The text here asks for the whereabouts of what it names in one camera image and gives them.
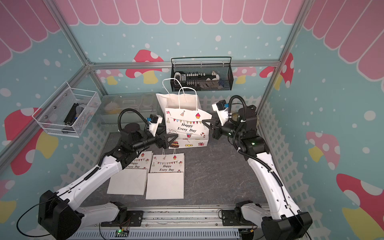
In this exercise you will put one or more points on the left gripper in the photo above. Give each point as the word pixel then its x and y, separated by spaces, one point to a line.
pixel 164 144

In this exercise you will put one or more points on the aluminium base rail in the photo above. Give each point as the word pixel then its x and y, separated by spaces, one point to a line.
pixel 183 220

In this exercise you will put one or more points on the paper bag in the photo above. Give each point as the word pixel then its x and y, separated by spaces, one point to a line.
pixel 133 179
pixel 183 116
pixel 166 178

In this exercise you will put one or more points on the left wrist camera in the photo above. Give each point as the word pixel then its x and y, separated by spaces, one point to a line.
pixel 153 123

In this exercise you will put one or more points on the white wire mesh basket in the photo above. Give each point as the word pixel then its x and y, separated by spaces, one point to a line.
pixel 68 111

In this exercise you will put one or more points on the green circuit board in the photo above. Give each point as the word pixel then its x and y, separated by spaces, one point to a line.
pixel 121 233

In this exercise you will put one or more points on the black wire mesh basket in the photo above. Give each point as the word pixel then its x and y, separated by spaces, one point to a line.
pixel 221 65

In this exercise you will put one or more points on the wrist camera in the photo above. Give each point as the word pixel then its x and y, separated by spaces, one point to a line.
pixel 153 123
pixel 222 109

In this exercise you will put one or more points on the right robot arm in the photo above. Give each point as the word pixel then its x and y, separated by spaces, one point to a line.
pixel 248 143

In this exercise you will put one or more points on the roll of brown tape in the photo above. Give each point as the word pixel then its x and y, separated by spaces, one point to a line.
pixel 235 117

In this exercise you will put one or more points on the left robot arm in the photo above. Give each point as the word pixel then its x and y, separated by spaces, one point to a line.
pixel 134 139

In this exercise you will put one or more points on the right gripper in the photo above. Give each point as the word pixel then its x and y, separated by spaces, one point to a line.
pixel 217 129

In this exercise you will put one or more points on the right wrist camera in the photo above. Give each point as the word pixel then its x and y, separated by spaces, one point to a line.
pixel 222 109

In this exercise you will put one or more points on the clear plastic storage box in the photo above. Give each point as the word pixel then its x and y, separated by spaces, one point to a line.
pixel 112 105

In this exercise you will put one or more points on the black white device in basket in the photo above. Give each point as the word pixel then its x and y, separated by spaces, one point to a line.
pixel 201 80

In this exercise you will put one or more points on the black item in white basket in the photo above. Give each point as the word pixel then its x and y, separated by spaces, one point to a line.
pixel 71 116

